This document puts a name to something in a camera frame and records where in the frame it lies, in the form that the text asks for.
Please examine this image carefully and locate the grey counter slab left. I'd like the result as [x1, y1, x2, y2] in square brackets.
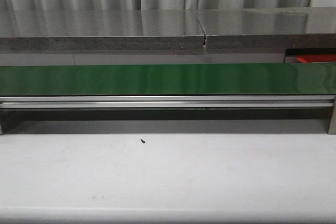
[1, 10, 205, 51]

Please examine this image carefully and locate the grey counter slab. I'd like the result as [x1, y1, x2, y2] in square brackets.
[197, 7, 335, 49]
[1, 10, 205, 51]

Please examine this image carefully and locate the grey counter slab right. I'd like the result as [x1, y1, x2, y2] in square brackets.
[197, 7, 335, 49]

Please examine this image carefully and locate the green conveyor belt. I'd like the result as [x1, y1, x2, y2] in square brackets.
[1, 63, 335, 96]

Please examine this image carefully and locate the red tray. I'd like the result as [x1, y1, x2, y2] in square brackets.
[296, 54, 336, 63]

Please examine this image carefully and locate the left conveyor support leg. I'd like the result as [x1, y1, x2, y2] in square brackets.
[0, 111, 10, 135]

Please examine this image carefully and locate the conveyor support leg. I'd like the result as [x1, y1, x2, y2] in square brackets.
[328, 106, 336, 135]
[0, 111, 10, 135]

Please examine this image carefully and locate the right conveyor support leg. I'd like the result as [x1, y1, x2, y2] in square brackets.
[328, 106, 336, 135]

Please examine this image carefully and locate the aluminium conveyor frame rail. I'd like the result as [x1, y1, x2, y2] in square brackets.
[1, 95, 335, 109]

